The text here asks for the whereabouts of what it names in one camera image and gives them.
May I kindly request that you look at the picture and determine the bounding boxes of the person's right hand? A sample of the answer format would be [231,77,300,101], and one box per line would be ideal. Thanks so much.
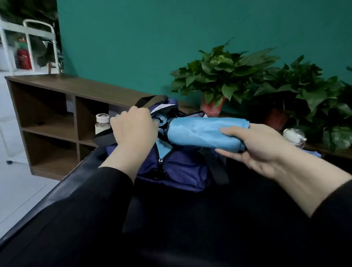
[214,123,298,179]

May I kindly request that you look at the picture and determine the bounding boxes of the person's left hand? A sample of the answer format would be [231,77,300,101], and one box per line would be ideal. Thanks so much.
[109,106,160,166]

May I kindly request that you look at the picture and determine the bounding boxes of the clear bottle silver cap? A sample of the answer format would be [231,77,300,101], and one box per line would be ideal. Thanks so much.
[283,128,308,149]

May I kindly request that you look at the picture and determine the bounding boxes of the light blue vest black trim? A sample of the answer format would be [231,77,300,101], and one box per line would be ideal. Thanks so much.
[166,116,250,154]

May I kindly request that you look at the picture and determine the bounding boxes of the purple cloth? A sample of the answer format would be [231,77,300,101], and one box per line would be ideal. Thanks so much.
[302,149,322,159]

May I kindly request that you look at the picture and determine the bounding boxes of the navy blue bag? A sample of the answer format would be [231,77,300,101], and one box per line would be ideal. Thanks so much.
[92,95,232,193]

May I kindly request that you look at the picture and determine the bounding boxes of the person's left forearm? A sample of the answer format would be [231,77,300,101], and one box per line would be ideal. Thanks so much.
[0,149,145,267]

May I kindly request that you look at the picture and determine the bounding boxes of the person's right forearm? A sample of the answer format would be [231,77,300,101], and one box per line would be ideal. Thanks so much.
[275,146,352,248]

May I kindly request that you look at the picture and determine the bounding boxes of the small white-lidded jar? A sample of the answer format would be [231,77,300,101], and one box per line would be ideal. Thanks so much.
[95,113,111,135]

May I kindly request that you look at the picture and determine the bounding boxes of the green plant in red pot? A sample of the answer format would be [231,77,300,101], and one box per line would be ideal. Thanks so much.
[253,55,347,133]
[170,41,280,118]

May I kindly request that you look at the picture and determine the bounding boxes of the wooden shelf cabinet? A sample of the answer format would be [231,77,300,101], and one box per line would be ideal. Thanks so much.
[5,74,352,181]

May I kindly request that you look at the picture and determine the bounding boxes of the black leather bench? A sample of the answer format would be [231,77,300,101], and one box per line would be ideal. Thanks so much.
[0,143,352,267]

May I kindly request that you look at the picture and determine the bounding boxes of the red bottle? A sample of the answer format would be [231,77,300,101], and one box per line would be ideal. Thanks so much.
[16,40,33,71]

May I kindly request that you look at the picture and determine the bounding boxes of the white metal rack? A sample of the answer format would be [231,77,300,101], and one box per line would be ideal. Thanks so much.
[0,0,61,69]

